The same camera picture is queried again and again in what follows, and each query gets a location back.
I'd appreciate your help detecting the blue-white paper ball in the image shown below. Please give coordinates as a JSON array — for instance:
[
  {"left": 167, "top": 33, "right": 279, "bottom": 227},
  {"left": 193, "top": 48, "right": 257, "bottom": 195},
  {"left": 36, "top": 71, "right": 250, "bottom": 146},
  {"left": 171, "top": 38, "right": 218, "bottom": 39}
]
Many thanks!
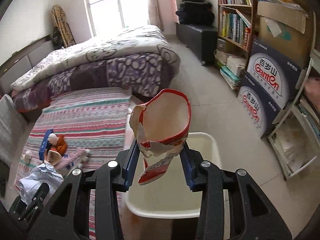
[{"left": 17, "top": 163, "right": 64, "bottom": 205}]

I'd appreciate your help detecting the pink fuzzy foam puzzle piece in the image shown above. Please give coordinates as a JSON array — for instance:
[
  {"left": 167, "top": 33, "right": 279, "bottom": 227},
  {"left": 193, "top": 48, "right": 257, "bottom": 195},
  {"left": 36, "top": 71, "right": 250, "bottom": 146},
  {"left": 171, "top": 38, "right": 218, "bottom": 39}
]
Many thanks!
[{"left": 54, "top": 147, "right": 90, "bottom": 176}]

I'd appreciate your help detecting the small white tissue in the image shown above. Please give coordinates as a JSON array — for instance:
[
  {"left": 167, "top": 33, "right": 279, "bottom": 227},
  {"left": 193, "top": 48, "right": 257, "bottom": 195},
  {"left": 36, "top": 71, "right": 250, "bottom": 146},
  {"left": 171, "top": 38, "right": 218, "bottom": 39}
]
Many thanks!
[{"left": 22, "top": 150, "right": 33, "bottom": 164}]

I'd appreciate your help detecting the torn beige paper cup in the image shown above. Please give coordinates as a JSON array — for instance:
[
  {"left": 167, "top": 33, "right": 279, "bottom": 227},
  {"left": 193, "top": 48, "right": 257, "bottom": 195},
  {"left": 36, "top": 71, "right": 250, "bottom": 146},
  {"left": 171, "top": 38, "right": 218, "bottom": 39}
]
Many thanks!
[{"left": 46, "top": 147, "right": 62, "bottom": 166}]

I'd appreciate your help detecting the blue cardboard box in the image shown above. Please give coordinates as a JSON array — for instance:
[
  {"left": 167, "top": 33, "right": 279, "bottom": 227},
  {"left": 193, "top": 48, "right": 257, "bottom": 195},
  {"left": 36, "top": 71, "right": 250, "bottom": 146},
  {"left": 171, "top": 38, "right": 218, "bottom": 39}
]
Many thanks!
[{"left": 39, "top": 129, "right": 53, "bottom": 161}]

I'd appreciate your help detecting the white tissue ball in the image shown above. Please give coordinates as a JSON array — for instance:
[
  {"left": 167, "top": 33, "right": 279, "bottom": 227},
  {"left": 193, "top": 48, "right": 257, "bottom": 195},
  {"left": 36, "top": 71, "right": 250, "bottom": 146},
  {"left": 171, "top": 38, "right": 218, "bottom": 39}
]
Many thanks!
[{"left": 48, "top": 133, "right": 59, "bottom": 146}]

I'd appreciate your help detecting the torn red paper cup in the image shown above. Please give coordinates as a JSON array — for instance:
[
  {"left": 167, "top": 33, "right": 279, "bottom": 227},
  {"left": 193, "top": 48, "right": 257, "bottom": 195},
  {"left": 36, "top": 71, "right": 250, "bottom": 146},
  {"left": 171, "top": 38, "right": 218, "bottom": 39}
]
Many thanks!
[{"left": 129, "top": 88, "right": 191, "bottom": 185}]

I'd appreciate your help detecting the orange peel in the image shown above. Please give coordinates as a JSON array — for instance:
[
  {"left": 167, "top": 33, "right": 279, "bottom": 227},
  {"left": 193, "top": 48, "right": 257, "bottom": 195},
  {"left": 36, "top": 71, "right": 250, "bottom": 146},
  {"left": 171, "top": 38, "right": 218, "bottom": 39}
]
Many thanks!
[{"left": 55, "top": 135, "right": 67, "bottom": 156}]

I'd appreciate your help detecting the white plastic trash bin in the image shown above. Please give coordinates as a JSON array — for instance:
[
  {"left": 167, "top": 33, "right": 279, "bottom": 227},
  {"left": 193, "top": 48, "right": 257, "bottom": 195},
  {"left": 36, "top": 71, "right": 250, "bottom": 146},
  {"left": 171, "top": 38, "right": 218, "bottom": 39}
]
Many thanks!
[{"left": 124, "top": 132, "right": 230, "bottom": 219}]

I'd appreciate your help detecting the grey cloth covered stand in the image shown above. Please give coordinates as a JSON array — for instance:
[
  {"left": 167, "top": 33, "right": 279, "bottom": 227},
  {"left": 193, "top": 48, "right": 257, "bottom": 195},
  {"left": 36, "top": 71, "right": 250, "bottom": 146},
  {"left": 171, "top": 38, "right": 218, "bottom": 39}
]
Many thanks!
[{"left": 0, "top": 94, "right": 27, "bottom": 167}]

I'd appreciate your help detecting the striped patterned tablecloth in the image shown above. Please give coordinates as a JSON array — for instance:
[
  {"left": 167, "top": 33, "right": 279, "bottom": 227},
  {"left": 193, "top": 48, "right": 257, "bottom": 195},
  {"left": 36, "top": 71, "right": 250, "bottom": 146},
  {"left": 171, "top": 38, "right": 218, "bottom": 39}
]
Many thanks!
[{"left": 15, "top": 87, "right": 131, "bottom": 239}]

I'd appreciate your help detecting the lower Ganten water carton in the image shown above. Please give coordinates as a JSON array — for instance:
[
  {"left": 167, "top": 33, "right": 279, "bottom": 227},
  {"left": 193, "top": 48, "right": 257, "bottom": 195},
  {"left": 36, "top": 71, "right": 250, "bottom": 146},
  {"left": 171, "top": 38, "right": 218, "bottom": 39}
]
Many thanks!
[{"left": 238, "top": 72, "right": 281, "bottom": 138}]

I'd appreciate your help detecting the ganten water carton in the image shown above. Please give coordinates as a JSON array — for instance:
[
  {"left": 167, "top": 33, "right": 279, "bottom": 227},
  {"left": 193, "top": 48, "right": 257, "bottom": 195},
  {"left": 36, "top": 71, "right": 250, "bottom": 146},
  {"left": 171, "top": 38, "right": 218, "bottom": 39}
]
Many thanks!
[
  {"left": 238, "top": 72, "right": 281, "bottom": 138},
  {"left": 247, "top": 39, "right": 306, "bottom": 109}
]

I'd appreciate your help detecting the upper Ganten water carton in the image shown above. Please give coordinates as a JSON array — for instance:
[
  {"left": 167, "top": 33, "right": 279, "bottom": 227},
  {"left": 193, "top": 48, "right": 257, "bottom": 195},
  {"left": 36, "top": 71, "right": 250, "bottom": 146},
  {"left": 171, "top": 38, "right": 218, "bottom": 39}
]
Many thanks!
[{"left": 247, "top": 39, "right": 306, "bottom": 109}]

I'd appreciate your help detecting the stack of books on floor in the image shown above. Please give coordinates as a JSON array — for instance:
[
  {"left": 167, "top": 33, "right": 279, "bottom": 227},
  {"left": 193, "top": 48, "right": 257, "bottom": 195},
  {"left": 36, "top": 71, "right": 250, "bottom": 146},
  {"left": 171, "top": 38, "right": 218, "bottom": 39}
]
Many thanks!
[{"left": 214, "top": 37, "right": 247, "bottom": 90}]

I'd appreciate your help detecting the grey padded bed headboard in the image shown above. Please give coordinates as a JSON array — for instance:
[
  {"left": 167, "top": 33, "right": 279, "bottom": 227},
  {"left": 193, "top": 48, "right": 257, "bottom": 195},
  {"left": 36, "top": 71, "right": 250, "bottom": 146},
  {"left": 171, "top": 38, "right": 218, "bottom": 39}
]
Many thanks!
[{"left": 1, "top": 35, "right": 54, "bottom": 96}]

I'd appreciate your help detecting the black storage bench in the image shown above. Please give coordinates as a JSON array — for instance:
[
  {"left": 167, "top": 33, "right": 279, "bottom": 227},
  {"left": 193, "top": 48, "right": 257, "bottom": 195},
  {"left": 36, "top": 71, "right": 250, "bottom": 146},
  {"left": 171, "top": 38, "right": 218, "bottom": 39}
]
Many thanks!
[{"left": 175, "top": 23, "right": 218, "bottom": 66}]

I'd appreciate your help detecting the brown cardboard box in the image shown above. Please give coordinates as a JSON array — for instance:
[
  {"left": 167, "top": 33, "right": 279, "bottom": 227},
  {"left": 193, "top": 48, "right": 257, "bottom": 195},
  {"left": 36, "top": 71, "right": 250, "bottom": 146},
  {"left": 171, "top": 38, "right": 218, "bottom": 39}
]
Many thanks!
[{"left": 257, "top": 1, "right": 313, "bottom": 67}]

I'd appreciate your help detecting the plaid coat on rack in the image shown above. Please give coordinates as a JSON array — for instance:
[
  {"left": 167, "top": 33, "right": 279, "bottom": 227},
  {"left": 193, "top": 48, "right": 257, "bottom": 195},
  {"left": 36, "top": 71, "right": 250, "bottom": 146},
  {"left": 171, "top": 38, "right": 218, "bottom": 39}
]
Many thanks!
[{"left": 52, "top": 5, "right": 76, "bottom": 48}]

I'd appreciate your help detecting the pile of black clothes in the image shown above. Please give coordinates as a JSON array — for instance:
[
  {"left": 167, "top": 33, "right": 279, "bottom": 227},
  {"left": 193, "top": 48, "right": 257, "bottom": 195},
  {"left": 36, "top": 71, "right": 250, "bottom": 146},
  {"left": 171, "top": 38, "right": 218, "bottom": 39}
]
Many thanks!
[{"left": 176, "top": 0, "right": 215, "bottom": 27}]

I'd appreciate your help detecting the window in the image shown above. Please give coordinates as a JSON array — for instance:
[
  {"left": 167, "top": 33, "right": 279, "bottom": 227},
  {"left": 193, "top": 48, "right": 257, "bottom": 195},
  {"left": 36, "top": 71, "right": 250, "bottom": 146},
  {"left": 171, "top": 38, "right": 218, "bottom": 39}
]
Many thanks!
[{"left": 85, "top": 0, "right": 151, "bottom": 36}]

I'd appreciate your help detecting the wooden bookshelf with books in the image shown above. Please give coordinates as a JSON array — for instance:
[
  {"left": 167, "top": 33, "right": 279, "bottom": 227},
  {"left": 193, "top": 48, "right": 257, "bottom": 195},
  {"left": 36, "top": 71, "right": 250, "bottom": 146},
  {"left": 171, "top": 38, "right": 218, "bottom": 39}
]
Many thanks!
[{"left": 218, "top": 0, "right": 254, "bottom": 59}]

